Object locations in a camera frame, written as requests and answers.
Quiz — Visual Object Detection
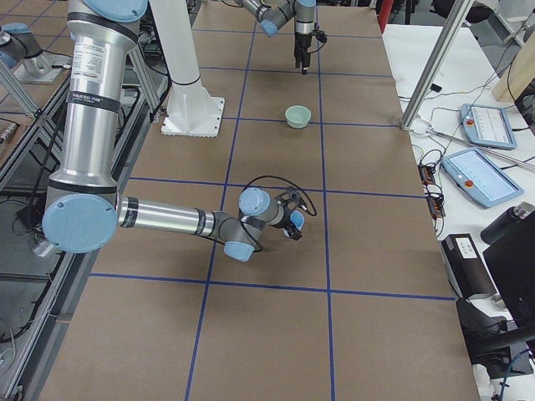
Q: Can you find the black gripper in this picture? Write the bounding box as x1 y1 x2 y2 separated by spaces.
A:
278 206 302 241
293 33 313 75

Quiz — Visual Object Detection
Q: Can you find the light blue plastic cup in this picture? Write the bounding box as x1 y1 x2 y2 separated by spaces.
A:
283 211 305 241

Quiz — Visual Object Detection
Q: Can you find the green ceramic bowl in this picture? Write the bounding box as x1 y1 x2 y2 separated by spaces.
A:
284 104 312 129

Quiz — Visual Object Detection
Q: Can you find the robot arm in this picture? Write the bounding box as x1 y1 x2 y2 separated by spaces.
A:
42 1 308 261
222 0 327 75

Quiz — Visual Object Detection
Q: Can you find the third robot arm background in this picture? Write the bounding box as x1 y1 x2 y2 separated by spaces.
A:
1 23 72 84

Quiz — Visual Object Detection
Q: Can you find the black water bottle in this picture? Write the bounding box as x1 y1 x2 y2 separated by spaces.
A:
480 201 534 245

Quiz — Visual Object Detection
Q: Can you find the orange black usb hub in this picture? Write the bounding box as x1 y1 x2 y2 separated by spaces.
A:
418 164 446 221

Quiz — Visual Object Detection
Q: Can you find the black box with white label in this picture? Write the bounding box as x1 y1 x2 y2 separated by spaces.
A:
441 233 497 300

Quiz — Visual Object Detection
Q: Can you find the thin metal rod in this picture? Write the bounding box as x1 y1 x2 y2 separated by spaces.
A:
425 128 535 172

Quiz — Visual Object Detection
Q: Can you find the upper teach pendant tablet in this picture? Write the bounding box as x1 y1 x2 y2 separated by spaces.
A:
460 104 517 150

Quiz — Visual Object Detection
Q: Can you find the teach pendant tablet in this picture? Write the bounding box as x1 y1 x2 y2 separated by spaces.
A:
441 147 524 208
460 104 517 150

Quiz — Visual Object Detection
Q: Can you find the lower teach pendant tablet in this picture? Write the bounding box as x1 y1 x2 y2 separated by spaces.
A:
441 147 524 208

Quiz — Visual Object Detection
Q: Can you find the black monitor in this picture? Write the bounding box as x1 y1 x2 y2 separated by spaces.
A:
483 213 535 325

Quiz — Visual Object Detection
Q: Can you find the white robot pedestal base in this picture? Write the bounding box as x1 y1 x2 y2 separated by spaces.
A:
150 0 225 138

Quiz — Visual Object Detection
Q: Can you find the silver aluminium frame post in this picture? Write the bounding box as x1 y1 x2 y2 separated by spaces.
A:
400 0 473 131

